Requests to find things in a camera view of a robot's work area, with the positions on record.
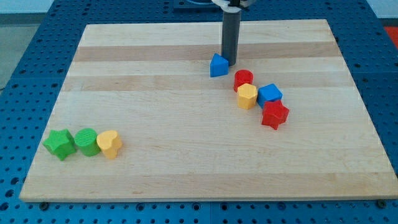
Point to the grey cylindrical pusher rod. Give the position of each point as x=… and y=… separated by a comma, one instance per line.
x=230, y=36

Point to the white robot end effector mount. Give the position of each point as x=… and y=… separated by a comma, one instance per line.
x=233, y=6

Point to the blue triangle block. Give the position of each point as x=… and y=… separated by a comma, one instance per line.
x=219, y=66

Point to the red cylinder block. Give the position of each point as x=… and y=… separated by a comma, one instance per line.
x=241, y=77

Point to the yellow hexagon block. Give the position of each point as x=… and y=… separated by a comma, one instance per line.
x=247, y=96

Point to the blue cube block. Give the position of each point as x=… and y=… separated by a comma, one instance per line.
x=269, y=92

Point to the red star block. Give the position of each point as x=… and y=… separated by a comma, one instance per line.
x=274, y=113

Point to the wooden board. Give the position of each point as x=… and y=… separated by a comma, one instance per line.
x=184, y=136

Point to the yellow heart block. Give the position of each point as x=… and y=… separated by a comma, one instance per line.
x=110, y=143

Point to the green cylinder block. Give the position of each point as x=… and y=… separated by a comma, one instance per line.
x=85, y=140

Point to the green star block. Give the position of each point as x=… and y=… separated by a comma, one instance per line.
x=60, y=144

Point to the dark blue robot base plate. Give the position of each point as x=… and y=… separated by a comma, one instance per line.
x=196, y=6

